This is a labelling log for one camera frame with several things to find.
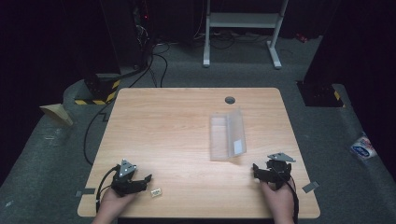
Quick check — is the white blue packet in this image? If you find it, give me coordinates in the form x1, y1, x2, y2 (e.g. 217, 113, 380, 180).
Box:
349, 133, 378, 161

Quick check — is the black floor cable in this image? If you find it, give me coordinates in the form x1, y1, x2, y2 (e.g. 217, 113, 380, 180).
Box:
82, 43, 169, 166

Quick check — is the dark equipment rack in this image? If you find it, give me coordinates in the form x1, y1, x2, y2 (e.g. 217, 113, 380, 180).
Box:
129, 0, 156, 70

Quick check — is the beige wedge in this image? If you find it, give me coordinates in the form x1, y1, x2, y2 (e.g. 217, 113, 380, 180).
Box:
38, 103, 75, 127

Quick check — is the person's left hand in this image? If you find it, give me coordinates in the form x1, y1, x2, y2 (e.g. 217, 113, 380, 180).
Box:
99, 188, 138, 216

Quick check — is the white metal stand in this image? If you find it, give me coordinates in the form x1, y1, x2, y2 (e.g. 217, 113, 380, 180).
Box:
202, 0, 290, 70

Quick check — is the clear plastic box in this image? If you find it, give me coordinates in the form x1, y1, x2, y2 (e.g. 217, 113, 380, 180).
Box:
209, 106, 248, 162

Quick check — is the grey tape strip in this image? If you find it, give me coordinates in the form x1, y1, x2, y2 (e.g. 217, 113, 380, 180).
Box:
301, 180, 320, 194
75, 188, 96, 198

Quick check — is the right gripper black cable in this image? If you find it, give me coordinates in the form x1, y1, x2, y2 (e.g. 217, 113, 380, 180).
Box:
278, 172, 301, 224

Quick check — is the red object on floor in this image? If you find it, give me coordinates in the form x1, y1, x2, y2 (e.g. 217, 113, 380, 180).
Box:
294, 32, 310, 44

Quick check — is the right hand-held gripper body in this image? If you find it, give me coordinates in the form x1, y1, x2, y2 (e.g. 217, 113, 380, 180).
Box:
265, 151, 296, 190

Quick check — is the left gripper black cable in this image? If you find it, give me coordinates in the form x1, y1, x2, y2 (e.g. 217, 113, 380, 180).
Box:
95, 165, 121, 214

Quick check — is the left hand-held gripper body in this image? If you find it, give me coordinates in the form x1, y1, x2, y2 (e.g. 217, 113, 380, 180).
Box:
110, 159, 140, 197

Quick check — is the yellow black striped base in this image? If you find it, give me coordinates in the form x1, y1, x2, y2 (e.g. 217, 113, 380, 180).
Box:
74, 74, 121, 106

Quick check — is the person's right hand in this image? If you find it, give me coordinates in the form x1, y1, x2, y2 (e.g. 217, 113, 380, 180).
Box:
260, 178, 296, 216

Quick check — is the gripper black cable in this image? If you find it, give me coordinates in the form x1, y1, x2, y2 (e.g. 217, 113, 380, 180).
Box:
278, 172, 301, 224
95, 165, 121, 214

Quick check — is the black base with yellow stripe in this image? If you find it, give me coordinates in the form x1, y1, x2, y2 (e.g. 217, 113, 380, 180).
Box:
296, 80, 346, 108

